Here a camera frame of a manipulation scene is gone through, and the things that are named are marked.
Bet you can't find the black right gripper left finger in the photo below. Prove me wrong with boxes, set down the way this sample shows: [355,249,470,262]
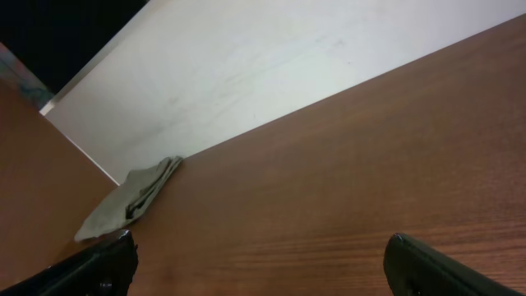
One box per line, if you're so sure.
[1,230,138,296]

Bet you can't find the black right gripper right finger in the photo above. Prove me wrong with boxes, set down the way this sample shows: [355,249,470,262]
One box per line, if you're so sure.
[383,234,522,296]

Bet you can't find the folded khaki shorts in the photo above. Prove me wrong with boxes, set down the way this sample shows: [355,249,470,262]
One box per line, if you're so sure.
[74,156,183,242]

